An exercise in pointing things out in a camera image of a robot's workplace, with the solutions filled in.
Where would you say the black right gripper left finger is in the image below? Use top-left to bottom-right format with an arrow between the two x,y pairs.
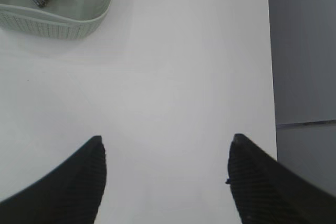
1,136 -> 107,223

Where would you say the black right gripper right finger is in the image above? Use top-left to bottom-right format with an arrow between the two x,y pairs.
226,133 -> 335,224

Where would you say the pale green plastic basket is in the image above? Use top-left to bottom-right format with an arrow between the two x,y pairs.
1,0 -> 111,40

